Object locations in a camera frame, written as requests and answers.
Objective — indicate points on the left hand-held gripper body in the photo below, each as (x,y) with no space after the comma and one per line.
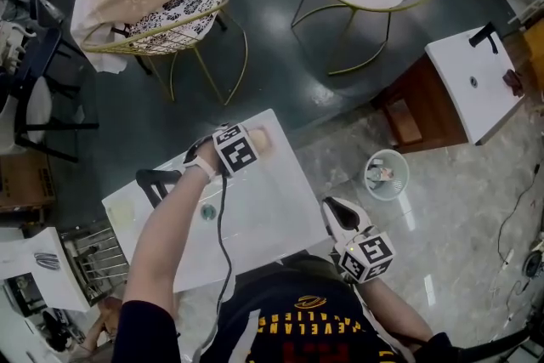
(236,151)

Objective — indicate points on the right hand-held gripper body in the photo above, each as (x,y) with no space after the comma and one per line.
(367,257)

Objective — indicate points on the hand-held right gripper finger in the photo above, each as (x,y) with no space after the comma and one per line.
(355,221)
(330,225)

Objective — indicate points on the pink soap dish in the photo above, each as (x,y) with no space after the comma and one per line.
(272,153)

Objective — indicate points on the person's right forearm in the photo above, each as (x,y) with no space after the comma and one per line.
(395,314)

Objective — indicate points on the person's left forearm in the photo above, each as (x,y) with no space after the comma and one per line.
(170,234)

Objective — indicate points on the white wristband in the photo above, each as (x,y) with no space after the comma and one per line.
(200,168)

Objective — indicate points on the white mesh wastebasket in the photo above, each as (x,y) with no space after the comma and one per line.
(387,187)

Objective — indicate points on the round metal drain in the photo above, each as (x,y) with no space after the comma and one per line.
(208,212)

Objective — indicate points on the black basin faucet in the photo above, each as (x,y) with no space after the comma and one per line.
(155,180)

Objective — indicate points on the person's black jersey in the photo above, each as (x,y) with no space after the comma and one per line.
(297,327)

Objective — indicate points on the wooden vanity with white basin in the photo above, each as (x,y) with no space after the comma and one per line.
(421,110)

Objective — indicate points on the yellow sponge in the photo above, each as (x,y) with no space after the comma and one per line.
(121,211)

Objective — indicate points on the grey chair with black legs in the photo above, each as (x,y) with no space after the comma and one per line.
(38,102)

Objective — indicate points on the dark red object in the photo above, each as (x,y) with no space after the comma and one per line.
(512,83)

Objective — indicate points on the brown cardboard box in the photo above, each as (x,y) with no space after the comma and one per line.
(25,183)

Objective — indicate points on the dark blue chair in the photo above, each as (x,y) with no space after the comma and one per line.
(47,42)

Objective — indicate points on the black vanity faucet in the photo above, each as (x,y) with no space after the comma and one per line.
(482,36)

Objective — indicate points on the white washbasin on black frame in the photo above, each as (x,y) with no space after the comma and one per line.
(272,204)

